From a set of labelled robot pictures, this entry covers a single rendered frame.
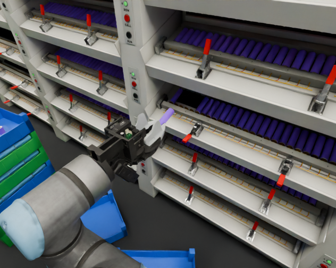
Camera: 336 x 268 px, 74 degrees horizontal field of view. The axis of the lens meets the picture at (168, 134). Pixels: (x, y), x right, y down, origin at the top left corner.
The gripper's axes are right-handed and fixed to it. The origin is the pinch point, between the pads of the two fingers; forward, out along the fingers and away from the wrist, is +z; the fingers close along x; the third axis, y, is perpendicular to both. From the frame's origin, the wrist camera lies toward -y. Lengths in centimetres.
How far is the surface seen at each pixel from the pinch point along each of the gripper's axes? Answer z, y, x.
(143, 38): 12.2, 16.8, 13.6
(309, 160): 16.6, -5.5, -35.3
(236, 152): 12.7, -9.5, -18.1
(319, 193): 12.0, -10.1, -39.9
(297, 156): 16.6, -5.5, -32.4
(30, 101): 15, -45, 122
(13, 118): -14, -16, 62
